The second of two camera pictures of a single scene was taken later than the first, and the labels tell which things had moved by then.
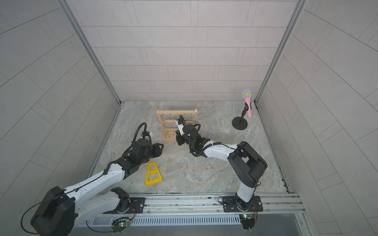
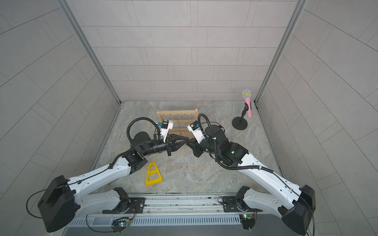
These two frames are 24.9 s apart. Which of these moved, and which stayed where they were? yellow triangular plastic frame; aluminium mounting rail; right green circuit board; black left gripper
Moved: black left gripper
Stayed: yellow triangular plastic frame; aluminium mounting rail; right green circuit board
